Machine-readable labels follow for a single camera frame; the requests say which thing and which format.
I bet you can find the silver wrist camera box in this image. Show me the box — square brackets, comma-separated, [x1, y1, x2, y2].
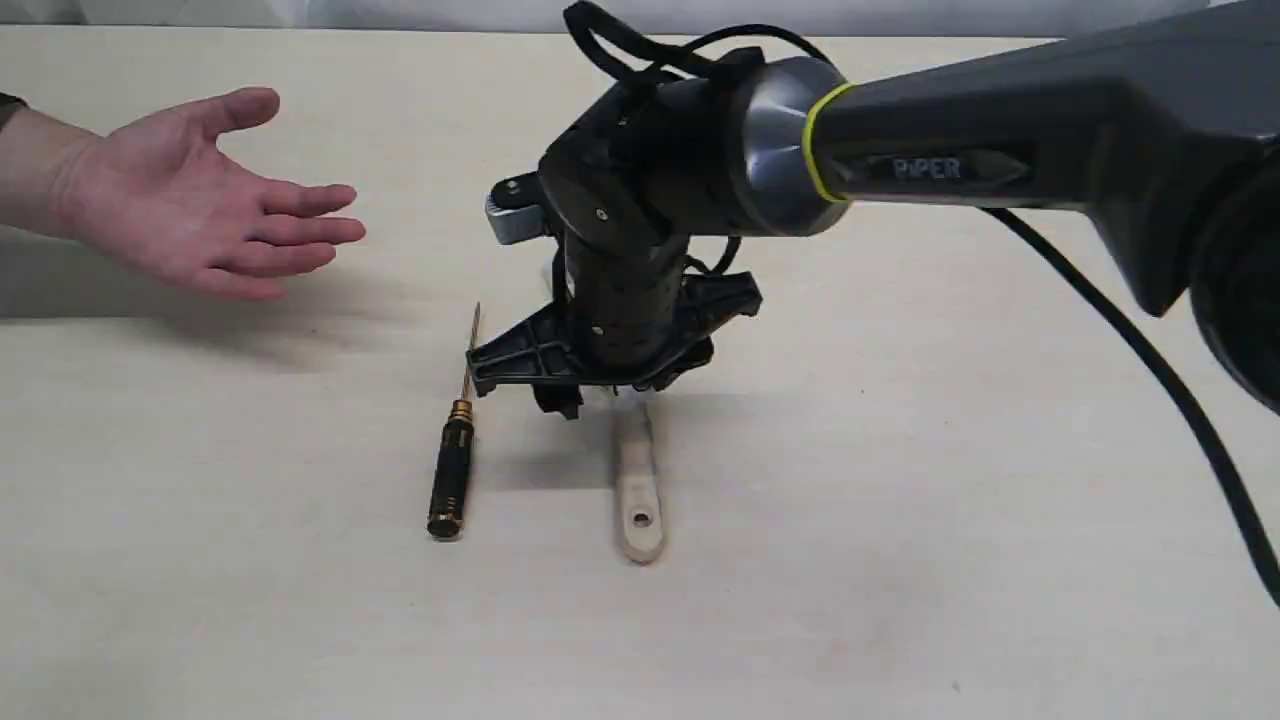
[485, 172, 554, 246]

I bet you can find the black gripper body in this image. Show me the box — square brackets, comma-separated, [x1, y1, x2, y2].
[466, 234, 763, 396]

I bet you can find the person's forearm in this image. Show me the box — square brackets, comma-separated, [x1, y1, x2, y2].
[1, 94, 84, 236]

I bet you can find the dark grey Piper robot arm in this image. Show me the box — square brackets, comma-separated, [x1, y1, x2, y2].
[467, 1, 1277, 419]

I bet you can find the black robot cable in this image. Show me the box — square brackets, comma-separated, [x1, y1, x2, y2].
[563, 0, 1280, 609]

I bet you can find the black gold precision screwdriver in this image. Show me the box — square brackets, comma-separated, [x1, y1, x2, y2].
[426, 360, 475, 541]

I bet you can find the open bare human hand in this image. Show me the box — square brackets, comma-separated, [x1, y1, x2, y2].
[51, 87, 366, 301]

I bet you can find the wide wooden paint brush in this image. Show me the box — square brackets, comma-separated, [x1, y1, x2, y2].
[609, 387, 666, 565]

